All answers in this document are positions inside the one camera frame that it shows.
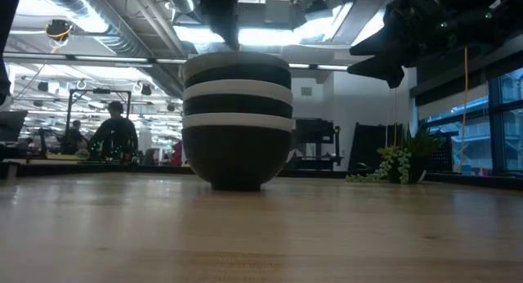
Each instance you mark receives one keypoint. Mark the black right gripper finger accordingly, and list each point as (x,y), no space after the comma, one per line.
(380,70)
(378,43)

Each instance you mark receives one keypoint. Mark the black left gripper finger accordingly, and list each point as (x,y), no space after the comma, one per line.
(226,17)

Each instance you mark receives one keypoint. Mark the black ceramic bowl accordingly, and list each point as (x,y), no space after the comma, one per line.
(237,105)
(237,160)
(237,73)

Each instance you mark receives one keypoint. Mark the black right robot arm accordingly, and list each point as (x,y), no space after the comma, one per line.
(490,21)

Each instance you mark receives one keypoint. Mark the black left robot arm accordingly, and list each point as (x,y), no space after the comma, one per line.
(8,29)

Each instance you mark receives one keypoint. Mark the black upright panel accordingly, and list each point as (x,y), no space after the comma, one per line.
(367,144)

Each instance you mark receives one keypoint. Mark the black equipment cart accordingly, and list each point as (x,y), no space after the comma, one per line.
(323,131)

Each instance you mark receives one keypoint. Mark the green potted artificial plant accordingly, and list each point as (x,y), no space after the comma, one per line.
(402,160)

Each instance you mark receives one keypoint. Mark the black track spotlight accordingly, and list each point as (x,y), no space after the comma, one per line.
(43,86)
(146,90)

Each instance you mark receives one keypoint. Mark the long ceiling light tube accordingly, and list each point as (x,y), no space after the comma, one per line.
(110,59)

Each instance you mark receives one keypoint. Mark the red object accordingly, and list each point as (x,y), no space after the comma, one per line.
(177,154)

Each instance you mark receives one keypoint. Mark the person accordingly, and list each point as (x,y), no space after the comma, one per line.
(114,136)
(75,137)

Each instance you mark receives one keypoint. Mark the dark computer monitor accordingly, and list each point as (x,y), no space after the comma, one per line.
(12,125)

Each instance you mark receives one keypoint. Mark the silver spiral ventilation duct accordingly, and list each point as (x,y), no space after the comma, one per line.
(122,41)

